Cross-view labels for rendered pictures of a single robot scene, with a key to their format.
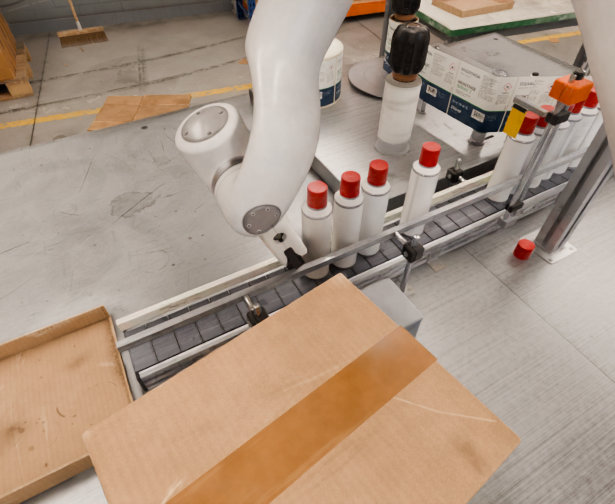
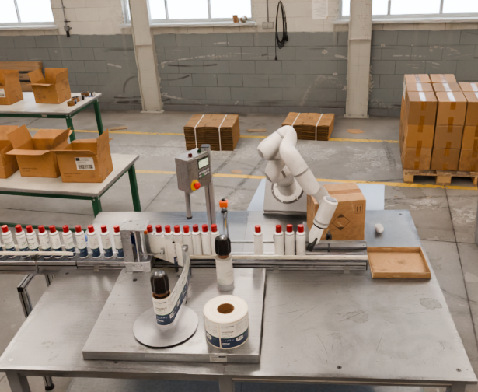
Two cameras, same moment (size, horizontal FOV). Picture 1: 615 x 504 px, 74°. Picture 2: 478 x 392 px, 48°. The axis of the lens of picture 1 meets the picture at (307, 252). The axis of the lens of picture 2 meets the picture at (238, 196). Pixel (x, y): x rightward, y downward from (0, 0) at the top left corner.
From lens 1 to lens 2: 320 cm
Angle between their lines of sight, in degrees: 100
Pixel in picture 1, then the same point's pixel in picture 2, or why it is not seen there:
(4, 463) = (402, 257)
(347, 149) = (245, 292)
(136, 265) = (361, 290)
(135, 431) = (358, 197)
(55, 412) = (389, 262)
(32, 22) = not seen: outside the picture
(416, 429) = not seen: hidden behind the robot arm
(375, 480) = (329, 187)
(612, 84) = not seen: hidden behind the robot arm
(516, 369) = (265, 235)
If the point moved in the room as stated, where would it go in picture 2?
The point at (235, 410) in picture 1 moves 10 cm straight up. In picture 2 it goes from (343, 196) to (343, 180)
